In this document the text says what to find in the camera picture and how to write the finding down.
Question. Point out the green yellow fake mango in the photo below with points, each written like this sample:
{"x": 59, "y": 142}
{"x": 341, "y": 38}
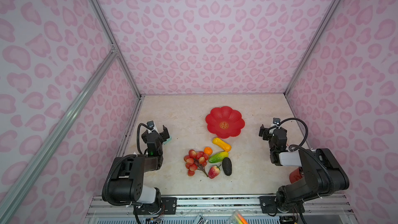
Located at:
{"x": 219, "y": 157}

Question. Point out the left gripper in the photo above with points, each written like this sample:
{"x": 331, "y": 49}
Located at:
{"x": 163, "y": 135}

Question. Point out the aluminium front rail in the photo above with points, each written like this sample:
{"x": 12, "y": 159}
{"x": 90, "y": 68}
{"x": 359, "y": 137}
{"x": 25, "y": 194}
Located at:
{"x": 223, "y": 209}

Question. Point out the red fake strawberry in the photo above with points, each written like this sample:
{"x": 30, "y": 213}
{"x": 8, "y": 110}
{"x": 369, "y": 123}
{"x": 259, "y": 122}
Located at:
{"x": 213, "y": 172}

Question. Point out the small teal packet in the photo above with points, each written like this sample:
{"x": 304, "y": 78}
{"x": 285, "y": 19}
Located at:
{"x": 167, "y": 141}

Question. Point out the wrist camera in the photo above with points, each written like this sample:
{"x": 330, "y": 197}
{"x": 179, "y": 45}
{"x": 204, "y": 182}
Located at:
{"x": 151, "y": 125}
{"x": 276, "y": 121}

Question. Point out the red flower-shaped fruit bowl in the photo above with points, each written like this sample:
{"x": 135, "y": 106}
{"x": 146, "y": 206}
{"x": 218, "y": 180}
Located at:
{"x": 225, "y": 122}

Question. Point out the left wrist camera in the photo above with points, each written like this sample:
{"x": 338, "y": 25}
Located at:
{"x": 151, "y": 125}

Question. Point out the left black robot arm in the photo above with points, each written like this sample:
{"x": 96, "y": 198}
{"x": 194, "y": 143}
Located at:
{"x": 124, "y": 184}

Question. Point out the red pencil cup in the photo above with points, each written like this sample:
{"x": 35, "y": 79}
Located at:
{"x": 296, "y": 175}

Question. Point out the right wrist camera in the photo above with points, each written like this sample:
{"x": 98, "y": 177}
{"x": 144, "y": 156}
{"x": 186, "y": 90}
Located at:
{"x": 276, "y": 121}

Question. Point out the red fake grape bunch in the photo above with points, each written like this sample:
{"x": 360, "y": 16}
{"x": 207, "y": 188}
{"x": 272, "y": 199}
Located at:
{"x": 196, "y": 161}

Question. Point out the small fake orange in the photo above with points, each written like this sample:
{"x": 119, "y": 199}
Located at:
{"x": 208, "y": 151}

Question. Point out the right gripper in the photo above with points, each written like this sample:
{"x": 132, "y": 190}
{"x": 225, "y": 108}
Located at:
{"x": 267, "y": 133}

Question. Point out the yellow fake fruit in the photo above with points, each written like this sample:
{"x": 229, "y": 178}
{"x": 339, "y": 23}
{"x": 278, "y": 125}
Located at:
{"x": 222, "y": 144}

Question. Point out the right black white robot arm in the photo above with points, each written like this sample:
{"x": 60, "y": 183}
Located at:
{"x": 322, "y": 173}

